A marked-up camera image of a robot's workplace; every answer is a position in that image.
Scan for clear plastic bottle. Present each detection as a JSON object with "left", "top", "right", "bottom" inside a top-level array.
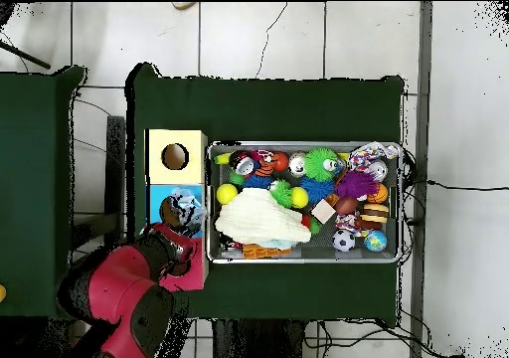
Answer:
[{"left": 169, "top": 188, "right": 208, "bottom": 236}]

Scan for cream knitted cloth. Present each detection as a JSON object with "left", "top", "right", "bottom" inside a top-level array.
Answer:
[{"left": 214, "top": 187, "right": 312, "bottom": 245}]

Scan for wooden box with three holes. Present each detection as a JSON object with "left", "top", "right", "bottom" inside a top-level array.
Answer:
[{"left": 144, "top": 128, "right": 210, "bottom": 293}]

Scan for clear mesh bin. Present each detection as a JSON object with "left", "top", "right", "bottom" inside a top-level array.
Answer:
[{"left": 205, "top": 140, "right": 404, "bottom": 265}]

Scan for yellow ball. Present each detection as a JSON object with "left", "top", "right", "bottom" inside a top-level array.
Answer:
[{"left": 216, "top": 183, "right": 239, "bottom": 206}]

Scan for black stand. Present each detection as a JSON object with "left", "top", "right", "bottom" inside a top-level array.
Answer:
[{"left": 71, "top": 114, "right": 127, "bottom": 252}]

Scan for green spiky ball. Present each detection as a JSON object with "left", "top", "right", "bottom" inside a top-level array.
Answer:
[
  {"left": 267, "top": 179, "right": 294, "bottom": 209},
  {"left": 303, "top": 147, "right": 344, "bottom": 183}
]

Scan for wooden cube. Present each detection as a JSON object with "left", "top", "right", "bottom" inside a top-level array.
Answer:
[{"left": 310, "top": 199, "right": 337, "bottom": 224}]

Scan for dark green side tablecloth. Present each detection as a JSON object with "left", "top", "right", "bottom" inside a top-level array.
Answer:
[{"left": 0, "top": 65, "right": 92, "bottom": 321}]

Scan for small soccer ball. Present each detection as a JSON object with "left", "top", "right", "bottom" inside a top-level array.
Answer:
[{"left": 332, "top": 229, "right": 356, "bottom": 253}]

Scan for purple spiky ball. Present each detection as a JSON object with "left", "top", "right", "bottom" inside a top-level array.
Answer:
[{"left": 335, "top": 170, "right": 380, "bottom": 200}]

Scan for burger toy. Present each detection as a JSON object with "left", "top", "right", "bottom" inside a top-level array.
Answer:
[{"left": 358, "top": 202, "right": 390, "bottom": 223}]

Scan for globe ball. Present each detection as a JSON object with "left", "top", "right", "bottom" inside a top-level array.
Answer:
[{"left": 363, "top": 230, "right": 388, "bottom": 253}]

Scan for black rod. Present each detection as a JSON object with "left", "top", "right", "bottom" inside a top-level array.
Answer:
[{"left": 0, "top": 40, "right": 52, "bottom": 71}]

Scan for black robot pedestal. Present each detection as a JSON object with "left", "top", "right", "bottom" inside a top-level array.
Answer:
[{"left": 212, "top": 318, "right": 307, "bottom": 358}]

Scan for grey metal rail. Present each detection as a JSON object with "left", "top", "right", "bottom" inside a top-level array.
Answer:
[{"left": 410, "top": 1, "right": 433, "bottom": 358}]

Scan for thin black cable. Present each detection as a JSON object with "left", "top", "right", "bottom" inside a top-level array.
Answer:
[{"left": 426, "top": 178, "right": 509, "bottom": 193}]

